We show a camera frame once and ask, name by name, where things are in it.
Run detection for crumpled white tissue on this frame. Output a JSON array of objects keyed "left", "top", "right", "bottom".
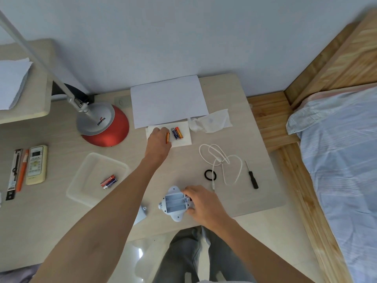
[{"left": 188, "top": 108, "right": 233, "bottom": 134}]

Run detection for red desk lamp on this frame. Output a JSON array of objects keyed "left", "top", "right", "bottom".
[{"left": 0, "top": 10, "right": 130, "bottom": 148}]

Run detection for beige desk shelf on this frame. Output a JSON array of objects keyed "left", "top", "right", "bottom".
[{"left": 0, "top": 38, "right": 57, "bottom": 125}]

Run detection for person's left forearm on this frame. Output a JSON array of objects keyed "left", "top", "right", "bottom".
[{"left": 29, "top": 157, "right": 162, "bottom": 283}]

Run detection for white paper sheet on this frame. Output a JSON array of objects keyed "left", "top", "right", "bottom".
[{"left": 130, "top": 74, "right": 210, "bottom": 129}]

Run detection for black pen package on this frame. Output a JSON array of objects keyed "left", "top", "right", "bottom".
[{"left": 5, "top": 149, "right": 24, "bottom": 201}]

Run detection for clear plastic container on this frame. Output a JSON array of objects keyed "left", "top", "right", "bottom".
[{"left": 66, "top": 152, "right": 131, "bottom": 208}]

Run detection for light blue striped bedsheet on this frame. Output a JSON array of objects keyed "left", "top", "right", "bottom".
[{"left": 296, "top": 114, "right": 377, "bottom": 283}]

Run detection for light blue toy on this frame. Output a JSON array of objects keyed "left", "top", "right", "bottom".
[{"left": 157, "top": 185, "right": 196, "bottom": 223}]

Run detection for blue battery cover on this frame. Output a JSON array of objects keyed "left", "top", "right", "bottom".
[{"left": 132, "top": 205, "right": 148, "bottom": 227}]

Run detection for purple floral quilt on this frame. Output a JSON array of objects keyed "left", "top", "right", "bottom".
[{"left": 0, "top": 263, "right": 42, "bottom": 283}]

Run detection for orange pen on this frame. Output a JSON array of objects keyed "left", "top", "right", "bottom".
[{"left": 15, "top": 149, "right": 30, "bottom": 193}]

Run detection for pink pillow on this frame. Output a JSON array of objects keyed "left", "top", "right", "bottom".
[{"left": 306, "top": 82, "right": 377, "bottom": 103}]

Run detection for person's left hand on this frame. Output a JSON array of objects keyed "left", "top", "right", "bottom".
[{"left": 143, "top": 126, "right": 172, "bottom": 168}]

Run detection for black handle screwdriver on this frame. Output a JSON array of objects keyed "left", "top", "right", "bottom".
[{"left": 244, "top": 160, "right": 259, "bottom": 190}]

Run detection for white paper stack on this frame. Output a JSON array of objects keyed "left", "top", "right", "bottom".
[{"left": 0, "top": 58, "right": 33, "bottom": 110}]

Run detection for blue striped pillow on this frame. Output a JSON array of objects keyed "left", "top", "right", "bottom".
[{"left": 285, "top": 94, "right": 377, "bottom": 135}]

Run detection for wooden bed frame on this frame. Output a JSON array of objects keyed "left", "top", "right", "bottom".
[{"left": 247, "top": 8, "right": 377, "bottom": 283}]

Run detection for person's grey trousers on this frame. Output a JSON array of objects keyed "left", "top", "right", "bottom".
[{"left": 152, "top": 226, "right": 257, "bottom": 283}]

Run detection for white cable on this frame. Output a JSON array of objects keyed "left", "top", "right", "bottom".
[{"left": 199, "top": 143, "right": 243, "bottom": 192}]

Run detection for person's right hand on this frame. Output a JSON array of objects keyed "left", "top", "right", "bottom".
[{"left": 181, "top": 185, "right": 236, "bottom": 233}]

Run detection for flat white napkin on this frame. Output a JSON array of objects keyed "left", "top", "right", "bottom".
[{"left": 146, "top": 120, "right": 192, "bottom": 148}]

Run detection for person's right forearm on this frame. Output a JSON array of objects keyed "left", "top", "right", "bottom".
[{"left": 215, "top": 219, "right": 316, "bottom": 283}]

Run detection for cream remote control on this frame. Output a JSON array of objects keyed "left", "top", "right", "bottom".
[{"left": 25, "top": 145, "right": 48, "bottom": 186}]

